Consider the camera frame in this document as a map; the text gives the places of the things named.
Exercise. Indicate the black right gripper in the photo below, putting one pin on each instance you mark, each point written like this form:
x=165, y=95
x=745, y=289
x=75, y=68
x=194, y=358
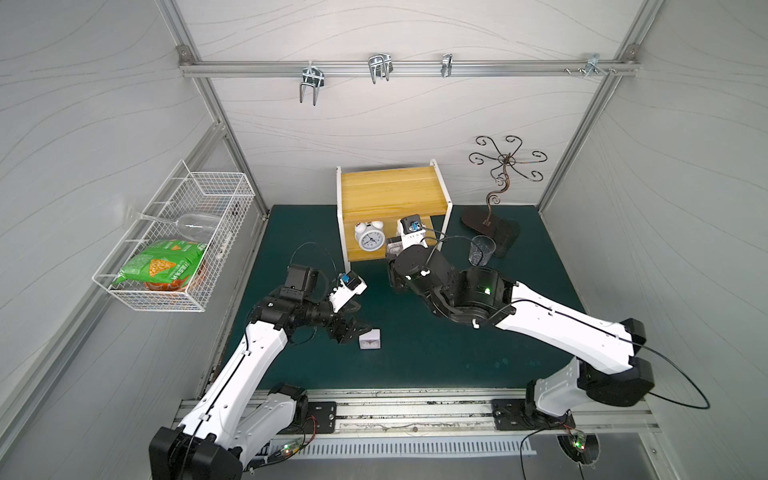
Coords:
x=393, y=258

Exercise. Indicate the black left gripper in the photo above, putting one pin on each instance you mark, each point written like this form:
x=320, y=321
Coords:
x=344, y=324

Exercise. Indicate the white twin-bell alarm clock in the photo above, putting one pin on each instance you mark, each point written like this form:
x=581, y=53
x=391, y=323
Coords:
x=370, y=236

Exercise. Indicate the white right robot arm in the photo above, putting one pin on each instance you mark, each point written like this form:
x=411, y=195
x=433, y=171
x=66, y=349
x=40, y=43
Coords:
x=605, y=367

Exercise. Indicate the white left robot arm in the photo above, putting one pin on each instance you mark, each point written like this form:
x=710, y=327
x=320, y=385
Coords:
x=218, y=438

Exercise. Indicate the white cube alarm clock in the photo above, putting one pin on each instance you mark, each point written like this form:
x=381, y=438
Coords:
x=370, y=340

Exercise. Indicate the yellow wooden two-tier shelf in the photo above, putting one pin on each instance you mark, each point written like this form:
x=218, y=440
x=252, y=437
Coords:
x=387, y=196

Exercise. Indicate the clear drinking glass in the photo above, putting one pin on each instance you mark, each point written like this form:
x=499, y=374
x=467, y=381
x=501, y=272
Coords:
x=481, y=250

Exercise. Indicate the dark metal jewelry stand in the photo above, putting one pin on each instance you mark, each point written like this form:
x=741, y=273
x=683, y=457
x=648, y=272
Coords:
x=483, y=221

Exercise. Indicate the clear wine glass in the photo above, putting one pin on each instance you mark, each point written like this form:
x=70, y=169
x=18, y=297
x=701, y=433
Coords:
x=196, y=227

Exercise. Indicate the green snack bag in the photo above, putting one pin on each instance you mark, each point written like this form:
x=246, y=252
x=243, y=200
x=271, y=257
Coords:
x=169, y=263

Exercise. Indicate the small metal hook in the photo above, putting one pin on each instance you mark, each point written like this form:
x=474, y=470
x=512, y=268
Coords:
x=446, y=65

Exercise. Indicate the metal double hook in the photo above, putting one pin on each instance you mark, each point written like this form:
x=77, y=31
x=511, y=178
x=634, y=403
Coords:
x=313, y=80
x=380, y=66

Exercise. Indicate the round black fan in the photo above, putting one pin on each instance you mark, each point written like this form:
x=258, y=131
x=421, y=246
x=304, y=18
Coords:
x=583, y=449

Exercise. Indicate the right metal hook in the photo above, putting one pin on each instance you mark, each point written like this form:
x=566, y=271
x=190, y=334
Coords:
x=592, y=67

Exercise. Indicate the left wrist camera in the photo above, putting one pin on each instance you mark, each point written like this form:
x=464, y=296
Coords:
x=348, y=285

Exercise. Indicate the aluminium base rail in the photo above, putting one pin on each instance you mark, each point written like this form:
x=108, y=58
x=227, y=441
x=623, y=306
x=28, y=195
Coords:
x=456, y=411

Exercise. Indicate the white wire basket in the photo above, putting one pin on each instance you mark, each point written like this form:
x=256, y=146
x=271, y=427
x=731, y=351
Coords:
x=225, y=194

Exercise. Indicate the aluminium top rail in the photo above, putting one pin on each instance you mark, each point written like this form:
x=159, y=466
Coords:
x=402, y=68

